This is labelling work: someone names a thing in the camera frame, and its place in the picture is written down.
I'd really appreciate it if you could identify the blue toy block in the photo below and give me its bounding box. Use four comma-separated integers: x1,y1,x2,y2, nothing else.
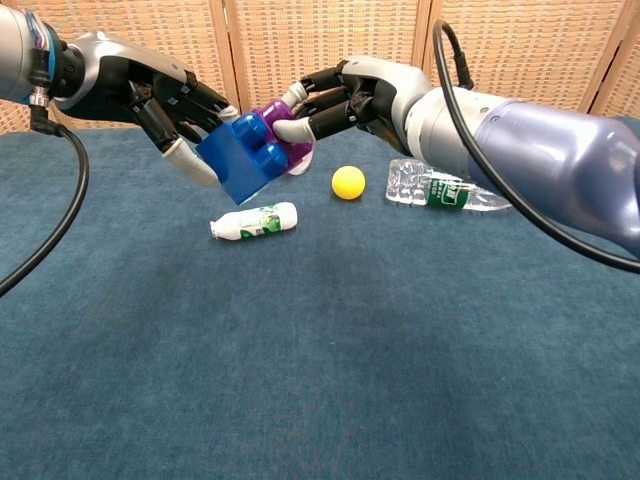
195,112,291,207

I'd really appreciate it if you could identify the clear green-label water bottle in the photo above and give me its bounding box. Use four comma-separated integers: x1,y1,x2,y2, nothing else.
384,158,514,215

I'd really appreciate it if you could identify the yellow ball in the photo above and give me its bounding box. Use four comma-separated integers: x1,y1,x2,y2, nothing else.
331,166,367,202

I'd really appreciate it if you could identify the small white green-label bottle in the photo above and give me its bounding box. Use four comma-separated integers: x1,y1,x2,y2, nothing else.
209,201,299,241

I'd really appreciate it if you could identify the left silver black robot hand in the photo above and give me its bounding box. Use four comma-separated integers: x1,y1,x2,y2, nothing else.
51,30,241,188

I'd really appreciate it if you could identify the blue carpet table cover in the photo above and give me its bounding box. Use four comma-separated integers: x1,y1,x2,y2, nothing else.
0,115,640,480

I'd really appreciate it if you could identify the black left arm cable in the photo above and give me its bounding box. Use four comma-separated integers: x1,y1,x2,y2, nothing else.
0,87,92,299

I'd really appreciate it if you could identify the purple toy block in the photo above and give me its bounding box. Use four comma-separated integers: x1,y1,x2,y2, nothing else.
252,98,317,177

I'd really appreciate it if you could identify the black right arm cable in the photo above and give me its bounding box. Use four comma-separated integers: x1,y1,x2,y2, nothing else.
432,18,640,276

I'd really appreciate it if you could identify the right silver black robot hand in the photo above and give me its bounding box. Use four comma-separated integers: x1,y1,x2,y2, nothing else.
273,55,434,154

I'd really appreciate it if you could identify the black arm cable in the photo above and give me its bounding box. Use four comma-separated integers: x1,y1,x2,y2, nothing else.
432,18,640,276
0,87,92,299

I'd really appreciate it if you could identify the woven folding screen panel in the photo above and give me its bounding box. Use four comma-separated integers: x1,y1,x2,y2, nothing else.
222,0,434,125
578,32,640,120
14,0,242,131
414,0,640,123
0,98,67,135

